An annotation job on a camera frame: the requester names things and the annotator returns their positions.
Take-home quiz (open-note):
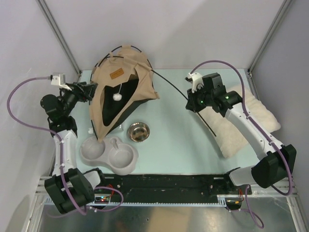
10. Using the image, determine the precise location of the grey double pet feeder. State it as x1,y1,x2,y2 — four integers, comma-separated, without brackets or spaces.
80,136,139,175

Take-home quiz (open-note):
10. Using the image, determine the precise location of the black tent pole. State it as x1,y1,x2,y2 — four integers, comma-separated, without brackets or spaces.
90,44,154,129
113,56,217,137

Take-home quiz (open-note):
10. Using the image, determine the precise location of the white pompom toy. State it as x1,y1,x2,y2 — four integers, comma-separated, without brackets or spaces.
112,93,122,102

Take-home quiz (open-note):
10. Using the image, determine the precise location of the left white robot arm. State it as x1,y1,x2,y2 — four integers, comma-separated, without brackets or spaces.
40,82,107,214

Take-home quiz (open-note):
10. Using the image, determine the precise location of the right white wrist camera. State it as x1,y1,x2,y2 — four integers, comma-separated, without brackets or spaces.
185,72,204,93

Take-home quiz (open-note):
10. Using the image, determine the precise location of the steel pet bowl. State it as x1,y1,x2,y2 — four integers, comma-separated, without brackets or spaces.
127,122,150,143

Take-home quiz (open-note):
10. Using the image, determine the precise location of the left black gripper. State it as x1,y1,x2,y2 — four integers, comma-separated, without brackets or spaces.
60,82,97,116

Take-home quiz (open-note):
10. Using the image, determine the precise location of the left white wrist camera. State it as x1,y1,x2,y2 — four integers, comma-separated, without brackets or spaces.
50,72,72,91

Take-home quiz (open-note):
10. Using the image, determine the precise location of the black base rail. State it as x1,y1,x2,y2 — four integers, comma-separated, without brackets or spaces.
103,174,238,204

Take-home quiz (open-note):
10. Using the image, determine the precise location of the beige fabric pet tent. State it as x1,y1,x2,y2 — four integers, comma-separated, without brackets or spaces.
88,43,160,143

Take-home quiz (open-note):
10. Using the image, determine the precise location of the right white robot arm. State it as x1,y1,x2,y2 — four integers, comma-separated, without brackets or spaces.
186,72,296,194

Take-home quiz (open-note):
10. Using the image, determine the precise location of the white fluffy pillow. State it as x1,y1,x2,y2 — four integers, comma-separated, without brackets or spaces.
199,88,282,160

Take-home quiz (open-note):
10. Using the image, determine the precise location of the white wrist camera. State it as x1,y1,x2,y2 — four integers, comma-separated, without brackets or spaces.
185,72,204,93
50,72,72,91

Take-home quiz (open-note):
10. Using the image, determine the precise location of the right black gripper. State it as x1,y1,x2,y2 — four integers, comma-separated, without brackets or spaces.
187,85,213,113

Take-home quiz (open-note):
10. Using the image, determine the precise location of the clear water bottle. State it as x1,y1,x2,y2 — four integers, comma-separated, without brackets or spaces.
88,124,124,134

